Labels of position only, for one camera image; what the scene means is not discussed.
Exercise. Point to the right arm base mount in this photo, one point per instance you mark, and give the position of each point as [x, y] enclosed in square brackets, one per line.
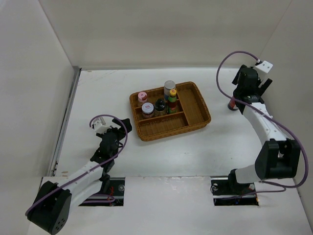
[240, 195]

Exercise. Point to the green red sauce bottle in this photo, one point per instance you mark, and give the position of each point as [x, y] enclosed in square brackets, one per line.
[172, 101]

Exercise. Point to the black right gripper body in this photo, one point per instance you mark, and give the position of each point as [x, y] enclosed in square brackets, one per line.
[235, 80]

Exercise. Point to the brown wicker divided basket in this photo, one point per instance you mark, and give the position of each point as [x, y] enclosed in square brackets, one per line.
[192, 114]

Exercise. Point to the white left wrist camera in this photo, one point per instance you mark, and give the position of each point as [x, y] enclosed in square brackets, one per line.
[99, 125]

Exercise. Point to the silver lid blue jar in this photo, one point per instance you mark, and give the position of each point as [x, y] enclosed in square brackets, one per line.
[168, 86]

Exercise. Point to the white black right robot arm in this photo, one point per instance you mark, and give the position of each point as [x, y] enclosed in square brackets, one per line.
[279, 155]

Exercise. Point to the red white lid jar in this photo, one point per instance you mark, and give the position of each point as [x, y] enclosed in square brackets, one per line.
[147, 110]

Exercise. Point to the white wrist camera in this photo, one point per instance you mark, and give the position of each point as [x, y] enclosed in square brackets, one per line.
[263, 66]
[99, 125]

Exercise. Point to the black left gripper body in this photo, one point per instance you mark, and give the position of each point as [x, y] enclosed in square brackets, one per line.
[120, 135]

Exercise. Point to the pink lid small jar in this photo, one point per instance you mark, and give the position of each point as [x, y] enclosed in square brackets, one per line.
[142, 97]

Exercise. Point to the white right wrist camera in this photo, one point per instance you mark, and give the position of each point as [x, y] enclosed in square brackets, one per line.
[263, 66]

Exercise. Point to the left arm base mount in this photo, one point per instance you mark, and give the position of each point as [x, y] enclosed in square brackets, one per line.
[111, 193]

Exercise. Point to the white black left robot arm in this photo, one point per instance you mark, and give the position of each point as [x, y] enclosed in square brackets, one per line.
[55, 201]

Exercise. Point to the dark soy sauce bottle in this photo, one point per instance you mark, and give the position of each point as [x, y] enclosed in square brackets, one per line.
[232, 105]

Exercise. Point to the black cap pepper shaker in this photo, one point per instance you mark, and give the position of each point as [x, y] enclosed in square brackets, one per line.
[159, 108]

